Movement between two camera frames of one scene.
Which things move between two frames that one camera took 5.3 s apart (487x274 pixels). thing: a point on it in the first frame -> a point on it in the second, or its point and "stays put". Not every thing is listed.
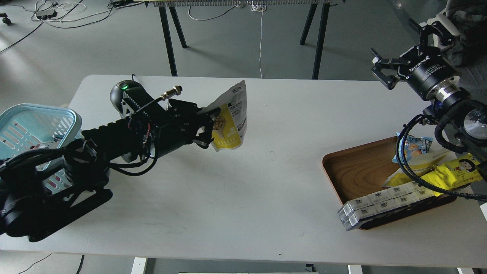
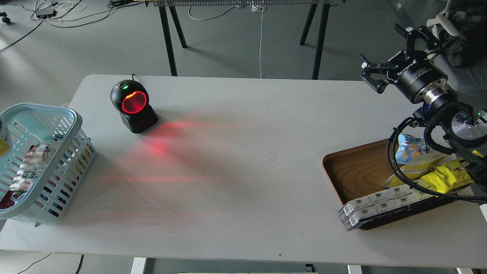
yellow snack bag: x=465 y=169 stays put
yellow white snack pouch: x=229 y=125 -> x=4 y=143
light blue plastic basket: x=25 y=126 stays put
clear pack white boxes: x=360 y=209 stays put
